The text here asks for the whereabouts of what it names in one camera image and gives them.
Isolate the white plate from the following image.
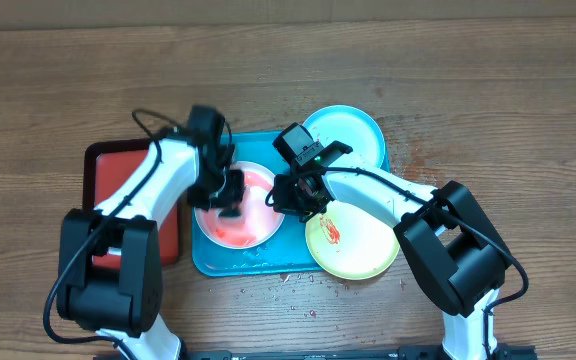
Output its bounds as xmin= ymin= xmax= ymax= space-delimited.
xmin=194 ymin=161 xmax=284 ymax=250

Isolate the yellow-green plate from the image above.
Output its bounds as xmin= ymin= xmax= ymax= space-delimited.
xmin=305 ymin=201 xmax=400 ymax=280

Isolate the light blue plate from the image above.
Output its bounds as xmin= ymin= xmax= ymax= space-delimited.
xmin=303 ymin=105 xmax=389 ymax=171

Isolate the green and pink sponge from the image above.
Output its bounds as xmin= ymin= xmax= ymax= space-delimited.
xmin=217 ymin=206 xmax=242 ymax=219

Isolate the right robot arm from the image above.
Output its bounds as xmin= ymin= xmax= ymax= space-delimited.
xmin=265 ymin=152 xmax=517 ymax=359

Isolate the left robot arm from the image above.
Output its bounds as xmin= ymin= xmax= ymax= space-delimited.
xmin=42 ymin=137 xmax=243 ymax=359

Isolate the dark red water tray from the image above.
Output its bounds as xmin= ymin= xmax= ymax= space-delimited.
xmin=82 ymin=139 xmax=182 ymax=266

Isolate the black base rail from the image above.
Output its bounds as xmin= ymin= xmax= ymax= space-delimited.
xmin=181 ymin=344 xmax=538 ymax=360

